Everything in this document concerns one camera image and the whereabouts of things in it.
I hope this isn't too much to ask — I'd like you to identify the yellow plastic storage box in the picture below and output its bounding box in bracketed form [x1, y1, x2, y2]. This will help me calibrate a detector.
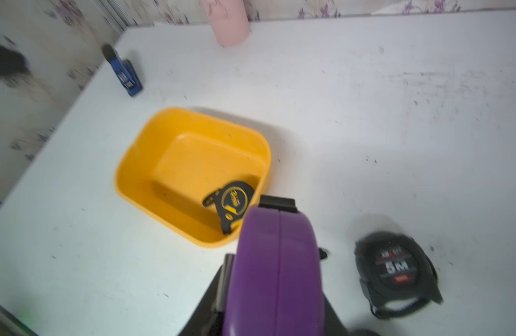
[115, 108, 272, 248]

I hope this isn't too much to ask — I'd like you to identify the purple tape measure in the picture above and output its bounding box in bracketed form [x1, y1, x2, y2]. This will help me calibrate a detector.
[222, 195, 325, 335]

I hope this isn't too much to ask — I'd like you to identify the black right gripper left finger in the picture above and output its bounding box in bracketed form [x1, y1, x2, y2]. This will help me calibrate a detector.
[178, 253, 235, 336]

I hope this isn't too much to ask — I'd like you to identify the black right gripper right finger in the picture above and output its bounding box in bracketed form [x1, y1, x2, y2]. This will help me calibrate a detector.
[324, 295, 348, 336]

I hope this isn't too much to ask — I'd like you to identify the blue stapler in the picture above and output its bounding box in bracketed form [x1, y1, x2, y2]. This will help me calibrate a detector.
[101, 43, 143, 97]

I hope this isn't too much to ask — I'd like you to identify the black 5M tape measure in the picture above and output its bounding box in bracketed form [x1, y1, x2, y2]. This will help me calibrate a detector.
[354, 231, 444, 320]

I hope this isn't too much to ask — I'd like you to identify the pink pen holder cup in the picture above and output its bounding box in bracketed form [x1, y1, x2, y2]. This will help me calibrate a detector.
[201, 0, 251, 48]

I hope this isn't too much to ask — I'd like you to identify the small black yellow tape measure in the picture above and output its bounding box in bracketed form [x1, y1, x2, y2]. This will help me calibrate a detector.
[202, 181, 255, 235]

